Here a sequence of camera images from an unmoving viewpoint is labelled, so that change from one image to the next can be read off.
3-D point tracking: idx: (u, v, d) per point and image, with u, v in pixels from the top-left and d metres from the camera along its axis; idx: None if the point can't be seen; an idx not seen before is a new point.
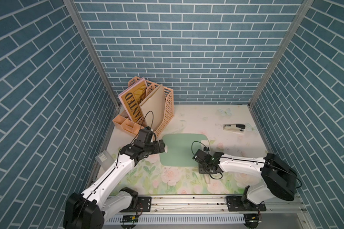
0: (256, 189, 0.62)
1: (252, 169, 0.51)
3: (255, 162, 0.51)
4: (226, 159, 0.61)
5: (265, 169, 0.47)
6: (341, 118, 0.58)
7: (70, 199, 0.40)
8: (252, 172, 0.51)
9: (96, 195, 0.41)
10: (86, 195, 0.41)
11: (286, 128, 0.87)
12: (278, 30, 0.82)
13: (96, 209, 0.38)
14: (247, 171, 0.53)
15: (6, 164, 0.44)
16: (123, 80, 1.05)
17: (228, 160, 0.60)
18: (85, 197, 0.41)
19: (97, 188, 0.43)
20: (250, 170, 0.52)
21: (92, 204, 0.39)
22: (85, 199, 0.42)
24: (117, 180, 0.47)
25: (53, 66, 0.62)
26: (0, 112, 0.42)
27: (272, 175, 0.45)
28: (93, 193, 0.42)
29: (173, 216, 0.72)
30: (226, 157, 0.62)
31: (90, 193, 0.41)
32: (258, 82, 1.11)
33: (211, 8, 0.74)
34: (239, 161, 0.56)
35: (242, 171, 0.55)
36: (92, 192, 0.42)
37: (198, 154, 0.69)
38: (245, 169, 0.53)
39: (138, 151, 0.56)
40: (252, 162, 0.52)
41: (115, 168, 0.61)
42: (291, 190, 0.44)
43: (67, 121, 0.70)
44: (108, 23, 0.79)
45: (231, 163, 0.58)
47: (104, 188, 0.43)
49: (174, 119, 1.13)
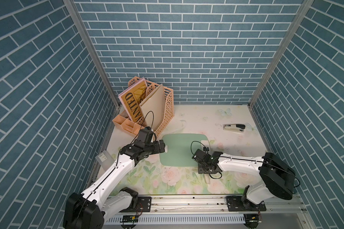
0: (255, 189, 0.63)
1: (251, 168, 0.51)
3: (254, 161, 0.52)
4: (225, 159, 0.61)
5: (263, 168, 0.47)
6: (341, 118, 0.58)
7: (70, 199, 0.40)
8: (252, 171, 0.51)
9: (96, 195, 0.41)
10: (86, 195, 0.41)
11: (286, 128, 0.88)
12: (278, 30, 0.82)
13: (96, 209, 0.38)
14: (246, 171, 0.53)
15: (6, 164, 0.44)
16: (123, 80, 1.05)
17: (227, 159, 0.60)
18: (85, 198, 0.41)
19: (97, 188, 0.43)
20: (249, 170, 0.52)
21: (92, 204, 0.39)
22: (85, 199, 0.42)
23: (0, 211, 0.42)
24: (117, 180, 0.47)
25: (53, 66, 0.62)
26: (0, 112, 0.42)
27: (270, 174, 0.45)
28: (93, 193, 0.42)
29: (172, 216, 0.72)
30: (224, 156, 0.63)
31: (90, 193, 0.41)
32: (258, 82, 1.10)
33: (211, 8, 0.74)
34: (238, 161, 0.56)
35: (241, 170, 0.55)
36: (92, 192, 0.42)
37: (198, 153, 0.70)
38: (244, 168, 0.53)
39: (138, 151, 0.56)
40: (251, 161, 0.52)
41: (115, 168, 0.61)
42: (289, 189, 0.44)
43: (67, 121, 0.70)
44: (108, 23, 0.79)
45: (230, 163, 0.58)
47: (104, 188, 0.43)
49: (174, 119, 1.13)
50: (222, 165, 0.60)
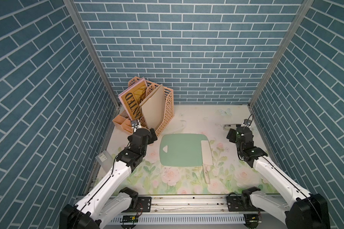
0: (267, 202, 0.57)
1: (288, 191, 0.46)
3: (297, 189, 0.45)
4: (267, 163, 0.54)
5: (301, 201, 0.42)
6: (341, 118, 0.58)
7: (64, 211, 0.39)
8: (285, 192, 0.47)
9: (90, 206, 0.40)
10: (80, 206, 0.40)
11: (286, 128, 0.88)
12: (278, 30, 0.82)
13: (90, 221, 0.37)
14: (279, 188, 0.49)
15: (6, 164, 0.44)
16: (123, 80, 1.05)
17: (268, 165, 0.54)
18: (79, 209, 0.41)
19: (92, 199, 0.42)
20: (281, 186, 0.48)
21: (86, 217, 0.38)
22: (79, 211, 0.44)
23: None
24: (113, 188, 0.47)
25: (53, 66, 0.62)
26: (0, 112, 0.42)
27: (300, 205, 0.41)
28: (87, 204, 0.41)
29: (172, 216, 0.72)
30: (268, 161, 0.55)
31: (84, 205, 0.40)
32: (258, 82, 1.11)
33: (211, 8, 0.74)
34: (279, 176, 0.50)
35: (275, 186, 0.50)
36: (86, 203, 0.41)
37: (247, 136, 0.62)
38: (276, 182, 0.50)
39: (136, 158, 0.55)
40: (294, 186, 0.46)
41: (110, 176, 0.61)
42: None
43: (67, 121, 0.70)
44: (108, 23, 0.79)
45: (268, 170, 0.53)
47: (98, 198, 0.42)
49: (174, 119, 1.13)
50: (258, 163, 0.56)
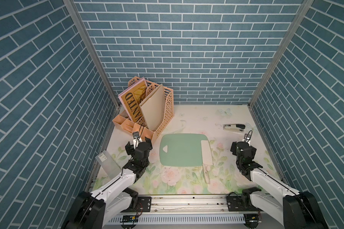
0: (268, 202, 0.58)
1: (279, 191, 0.49)
3: (286, 188, 0.50)
4: (259, 172, 0.61)
5: (291, 198, 0.45)
6: (341, 118, 0.58)
7: (78, 197, 0.43)
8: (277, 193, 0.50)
9: (104, 195, 0.45)
10: (94, 194, 0.45)
11: (286, 128, 0.88)
12: (278, 30, 0.82)
13: (103, 207, 0.41)
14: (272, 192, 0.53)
15: (6, 164, 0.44)
16: (123, 80, 1.05)
17: (262, 173, 0.59)
18: (94, 196, 0.44)
19: (105, 191, 0.47)
20: (273, 190, 0.52)
21: (100, 203, 0.42)
22: (93, 198, 0.44)
23: None
24: (121, 189, 0.52)
25: (53, 66, 0.62)
26: (0, 112, 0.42)
27: (291, 201, 0.43)
28: (101, 193, 0.46)
29: (172, 216, 0.72)
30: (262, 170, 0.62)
31: (98, 193, 0.45)
32: (258, 82, 1.10)
33: (211, 8, 0.74)
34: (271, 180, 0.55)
35: (268, 190, 0.55)
36: (100, 192, 0.46)
37: (245, 151, 0.68)
38: (268, 187, 0.54)
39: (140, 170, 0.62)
40: (284, 186, 0.50)
41: (119, 177, 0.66)
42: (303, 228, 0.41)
43: (67, 121, 0.70)
44: (108, 23, 0.79)
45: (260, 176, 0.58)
47: (110, 191, 0.48)
49: (174, 119, 1.13)
50: (254, 173, 0.61)
